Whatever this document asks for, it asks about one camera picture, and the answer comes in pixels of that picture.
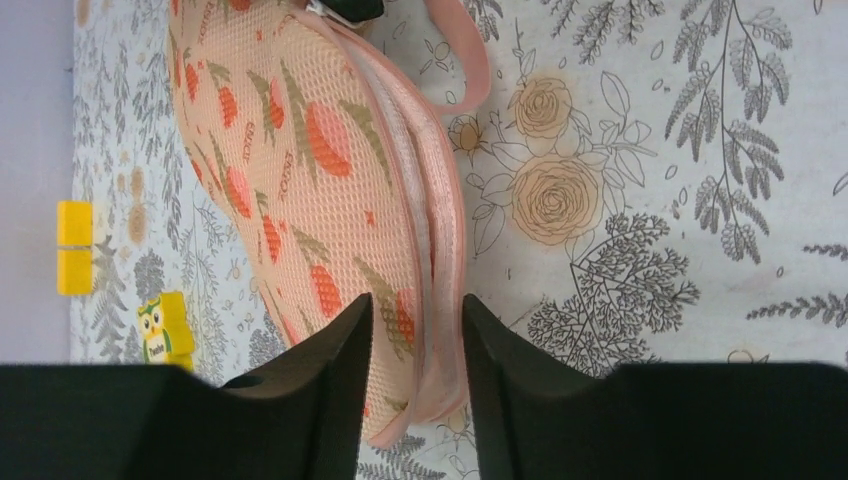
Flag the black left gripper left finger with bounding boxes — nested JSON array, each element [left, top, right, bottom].
[[1, 294, 373, 479]]

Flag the floral tablecloth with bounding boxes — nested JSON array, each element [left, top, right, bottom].
[[71, 1, 847, 381]]

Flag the pink floral mesh laundry bag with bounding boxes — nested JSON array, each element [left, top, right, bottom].
[[166, 1, 491, 449]]

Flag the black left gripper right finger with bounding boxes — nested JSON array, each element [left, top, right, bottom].
[[462, 295, 847, 479]]

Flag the yellow owl toy block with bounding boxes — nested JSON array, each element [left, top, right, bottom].
[[137, 291, 195, 372]]

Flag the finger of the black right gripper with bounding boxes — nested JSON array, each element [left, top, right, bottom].
[[324, 0, 385, 24]]

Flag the yellow block left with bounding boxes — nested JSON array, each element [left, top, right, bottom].
[[57, 249, 93, 296]]

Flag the yellow block right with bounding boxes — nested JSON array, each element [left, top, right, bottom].
[[57, 200, 93, 247]]

